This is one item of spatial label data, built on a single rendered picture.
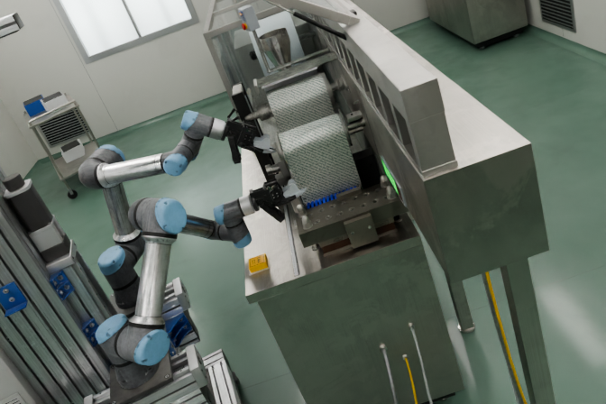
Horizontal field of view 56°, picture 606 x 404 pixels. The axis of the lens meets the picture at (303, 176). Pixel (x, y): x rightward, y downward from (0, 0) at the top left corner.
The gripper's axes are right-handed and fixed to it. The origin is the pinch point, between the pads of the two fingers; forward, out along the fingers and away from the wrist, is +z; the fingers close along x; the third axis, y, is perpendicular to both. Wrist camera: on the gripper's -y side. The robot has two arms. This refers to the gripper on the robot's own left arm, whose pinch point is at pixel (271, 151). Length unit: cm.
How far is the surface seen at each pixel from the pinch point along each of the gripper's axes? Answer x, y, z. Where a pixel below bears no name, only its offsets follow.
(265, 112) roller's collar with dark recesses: 19.8, 8.2, -4.2
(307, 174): -8.4, -1.5, 14.5
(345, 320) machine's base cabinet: -34, -43, 43
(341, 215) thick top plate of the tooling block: -25.4, -6.4, 27.2
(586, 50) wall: 271, 77, 285
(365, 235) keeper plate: -30.1, -9.2, 37.0
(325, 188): -8.4, -5.2, 23.0
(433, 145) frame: -91, 46, 15
